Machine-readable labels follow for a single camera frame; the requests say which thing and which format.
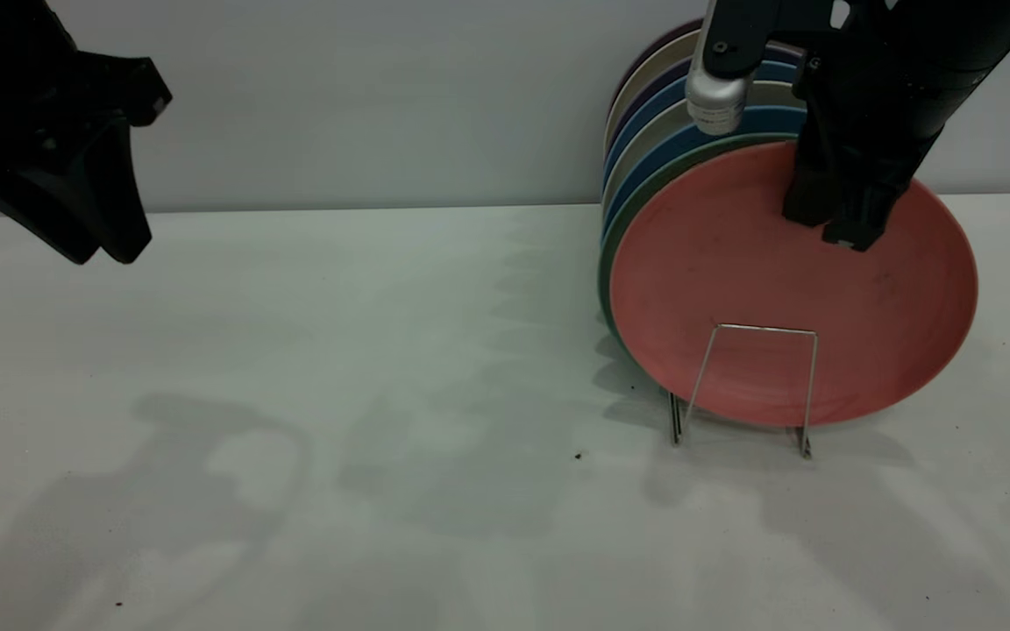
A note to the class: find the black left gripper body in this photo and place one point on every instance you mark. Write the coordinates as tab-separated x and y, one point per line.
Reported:
32	96

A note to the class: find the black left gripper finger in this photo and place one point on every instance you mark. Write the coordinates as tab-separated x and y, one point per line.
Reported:
119	202
40	206

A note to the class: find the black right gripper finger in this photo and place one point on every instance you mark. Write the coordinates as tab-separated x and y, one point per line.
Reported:
869	210
816	188

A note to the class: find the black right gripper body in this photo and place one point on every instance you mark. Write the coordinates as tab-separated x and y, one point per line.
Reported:
882	96

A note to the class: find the pink round plate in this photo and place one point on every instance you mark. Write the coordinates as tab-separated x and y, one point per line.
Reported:
785	298

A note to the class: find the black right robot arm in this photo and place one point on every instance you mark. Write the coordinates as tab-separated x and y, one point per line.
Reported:
987	35

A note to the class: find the blue round plate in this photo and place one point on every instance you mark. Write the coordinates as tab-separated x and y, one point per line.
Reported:
768	118
772	72

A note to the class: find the grey beige round plate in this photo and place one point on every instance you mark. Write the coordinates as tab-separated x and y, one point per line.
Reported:
772	92
654	63

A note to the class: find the dark purple round plate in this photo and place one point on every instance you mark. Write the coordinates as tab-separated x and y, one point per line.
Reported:
781	51
658	39

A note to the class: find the teal green round plate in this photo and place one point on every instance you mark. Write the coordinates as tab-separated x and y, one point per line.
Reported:
645	194

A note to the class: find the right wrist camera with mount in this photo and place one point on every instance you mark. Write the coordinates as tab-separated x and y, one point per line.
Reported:
715	96

